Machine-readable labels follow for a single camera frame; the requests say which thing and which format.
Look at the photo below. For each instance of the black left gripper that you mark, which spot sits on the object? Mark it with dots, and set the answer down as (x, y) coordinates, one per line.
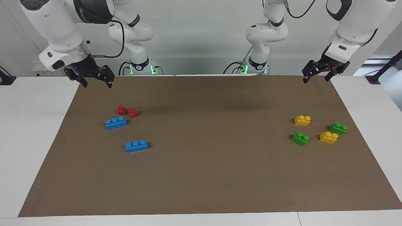
(333, 65)

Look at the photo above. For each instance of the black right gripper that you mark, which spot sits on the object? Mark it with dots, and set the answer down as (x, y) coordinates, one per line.
(83, 67)

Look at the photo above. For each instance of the black clamp stand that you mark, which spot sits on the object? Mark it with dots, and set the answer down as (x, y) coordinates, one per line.
(8, 80)
(373, 78)

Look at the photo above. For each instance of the brown paper table mat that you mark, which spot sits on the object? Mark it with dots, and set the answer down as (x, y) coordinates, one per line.
(204, 172)

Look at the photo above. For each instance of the green two-stud toy block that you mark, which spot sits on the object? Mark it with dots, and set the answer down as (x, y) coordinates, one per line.
(338, 129)
(300, 139)

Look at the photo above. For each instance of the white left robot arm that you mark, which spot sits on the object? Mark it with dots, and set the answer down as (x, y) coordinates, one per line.
(355, 28)

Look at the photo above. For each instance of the red single-stud toy block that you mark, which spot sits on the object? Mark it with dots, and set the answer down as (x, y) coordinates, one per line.
(122, 110)
(133, 113)

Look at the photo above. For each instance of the blue three-stud toy block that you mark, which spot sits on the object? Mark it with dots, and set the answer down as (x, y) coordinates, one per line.
(137, 147)
(116, 123)

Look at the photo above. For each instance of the yellow two-stud toy block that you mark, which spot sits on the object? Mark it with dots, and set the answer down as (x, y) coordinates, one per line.
(302, 121)
(328, 138)

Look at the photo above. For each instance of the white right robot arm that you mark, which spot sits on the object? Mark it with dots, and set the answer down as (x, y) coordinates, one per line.
(56, 25)

